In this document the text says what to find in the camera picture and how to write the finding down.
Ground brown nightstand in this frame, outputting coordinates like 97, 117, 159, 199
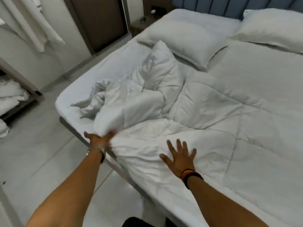
130, 15, 157, 38

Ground white bed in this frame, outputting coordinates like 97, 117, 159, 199
55, 8, 303, 227

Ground white wardrobe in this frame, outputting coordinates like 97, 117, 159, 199
0, 0, 93, 97

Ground person's left forearm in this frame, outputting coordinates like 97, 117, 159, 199
25, 148, 104, 227

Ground brown door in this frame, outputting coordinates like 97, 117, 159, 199
62, 0, 129, 55

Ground silver wristwatch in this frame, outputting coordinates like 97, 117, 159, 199
86, 146, 106, 163

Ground blue padded headboard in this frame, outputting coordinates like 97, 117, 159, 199
172, 0, 303, 21

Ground black trousers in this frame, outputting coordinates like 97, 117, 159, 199
123, 217, 177, 227

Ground hanging white towels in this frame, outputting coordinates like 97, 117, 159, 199
18, 0, 66, 53

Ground pile of white linens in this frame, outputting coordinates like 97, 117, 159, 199
0, 79, 30, 139

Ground white quilted duvet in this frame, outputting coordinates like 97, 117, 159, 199
70, 40, 303, 227

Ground person's right forearm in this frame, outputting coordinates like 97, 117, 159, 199
187, 176, 270, 227

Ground person's left hand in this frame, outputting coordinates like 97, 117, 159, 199
84, 129, 117, 152

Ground white pillow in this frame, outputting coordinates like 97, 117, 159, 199
137, 20, 229, 72
231, 8, 303, 55

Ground person's right hand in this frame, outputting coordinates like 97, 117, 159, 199
159, 139, 197, 174

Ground black orange wristband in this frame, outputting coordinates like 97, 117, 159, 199
181, 168, 204, 190

